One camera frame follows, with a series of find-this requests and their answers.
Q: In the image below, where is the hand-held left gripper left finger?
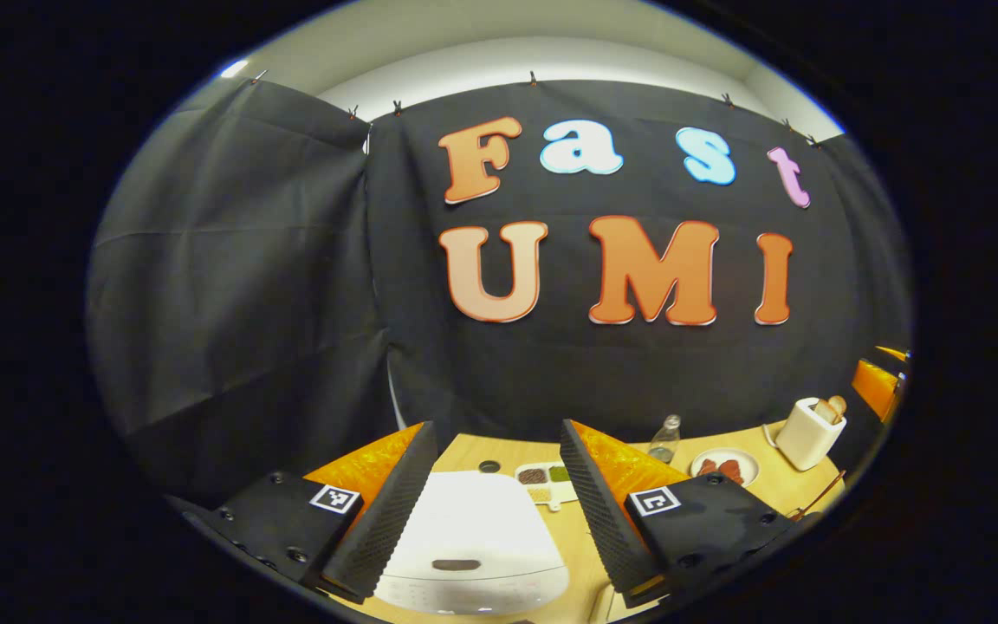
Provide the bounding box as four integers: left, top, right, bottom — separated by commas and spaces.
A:
182, 420, 440, 606

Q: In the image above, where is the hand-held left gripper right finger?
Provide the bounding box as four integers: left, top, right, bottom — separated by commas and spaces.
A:
559, 419, 800, 608

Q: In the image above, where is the white rice cooker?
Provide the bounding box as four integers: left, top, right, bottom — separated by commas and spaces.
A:
373, 471, 572, 617

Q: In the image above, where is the white divided condiment dish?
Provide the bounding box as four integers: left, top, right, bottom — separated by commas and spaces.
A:
514, 461, 579, 513

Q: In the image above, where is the white toaster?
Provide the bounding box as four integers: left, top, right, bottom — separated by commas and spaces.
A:
774, 396, 848, 472

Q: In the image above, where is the clear plastic water bottle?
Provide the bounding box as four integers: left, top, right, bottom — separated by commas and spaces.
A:
647, 413, 683, 465

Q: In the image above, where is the white round plate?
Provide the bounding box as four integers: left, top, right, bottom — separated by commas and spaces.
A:
689, 446, 761, 489

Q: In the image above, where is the black backdrop cloth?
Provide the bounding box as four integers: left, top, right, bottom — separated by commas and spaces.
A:
86, 78, 912, 512

